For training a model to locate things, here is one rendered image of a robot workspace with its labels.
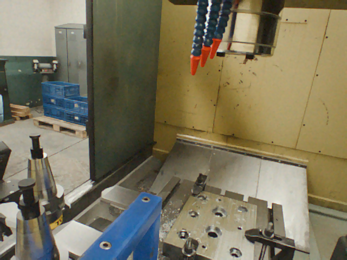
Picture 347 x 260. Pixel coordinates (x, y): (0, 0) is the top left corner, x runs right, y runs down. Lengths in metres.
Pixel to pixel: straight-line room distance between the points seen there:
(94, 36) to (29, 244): 0.94
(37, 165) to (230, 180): 1.24
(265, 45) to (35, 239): 0.46
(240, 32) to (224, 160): 1.22
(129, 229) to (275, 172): 1.34
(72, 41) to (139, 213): 5.52
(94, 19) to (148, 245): 0.93
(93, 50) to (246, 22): 0.78
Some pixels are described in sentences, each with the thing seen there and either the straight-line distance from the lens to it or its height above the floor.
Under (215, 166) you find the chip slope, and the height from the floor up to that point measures 0.79.
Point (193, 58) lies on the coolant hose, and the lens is 0.38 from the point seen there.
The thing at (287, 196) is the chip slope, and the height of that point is 0.75.
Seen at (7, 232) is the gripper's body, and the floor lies 1.14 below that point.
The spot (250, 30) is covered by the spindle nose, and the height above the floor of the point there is 1.51.
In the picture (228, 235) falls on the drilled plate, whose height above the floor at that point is 0.99.
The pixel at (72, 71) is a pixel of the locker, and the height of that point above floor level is 0.93.
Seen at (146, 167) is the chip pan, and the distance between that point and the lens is 1.70.
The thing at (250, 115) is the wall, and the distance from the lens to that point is 1.57.
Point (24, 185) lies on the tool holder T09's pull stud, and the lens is 0.26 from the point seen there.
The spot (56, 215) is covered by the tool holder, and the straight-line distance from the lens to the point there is 0.44.
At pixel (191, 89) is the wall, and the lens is 1.61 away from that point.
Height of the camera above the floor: 1.46
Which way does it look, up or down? 18 degrees down
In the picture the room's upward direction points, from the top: 5 degrees clockwise
